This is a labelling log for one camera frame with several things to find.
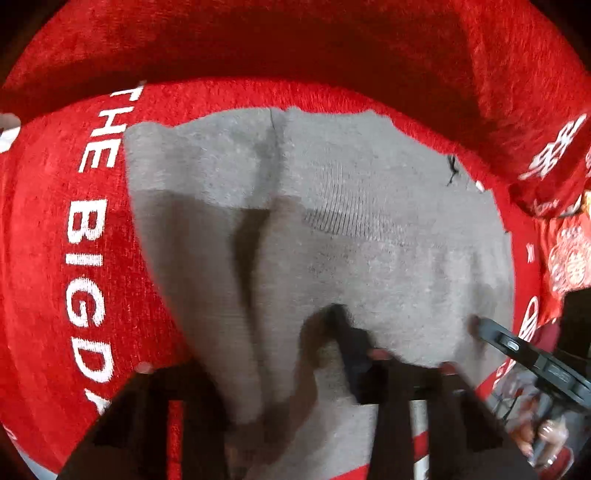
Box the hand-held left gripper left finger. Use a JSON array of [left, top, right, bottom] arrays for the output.
[[60, 360, 232, 480]]

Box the red printed blanket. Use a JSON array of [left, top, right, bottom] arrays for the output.
[[0, 0, 591, 480]]

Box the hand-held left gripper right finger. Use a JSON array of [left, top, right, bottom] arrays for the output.
[[324, 304, 539, 480]]

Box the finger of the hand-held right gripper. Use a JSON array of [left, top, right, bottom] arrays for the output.
[[558, 287, 591, 365], [475, 316, 591, 412]]

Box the person's right hand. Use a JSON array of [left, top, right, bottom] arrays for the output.
[[519, 413, 575, 469]]

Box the red patterned cloth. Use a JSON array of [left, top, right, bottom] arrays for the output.
[[538, 189, 591, 319]]

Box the grey knitted sweater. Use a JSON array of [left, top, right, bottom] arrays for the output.
[[124, 106, 515, 480]]

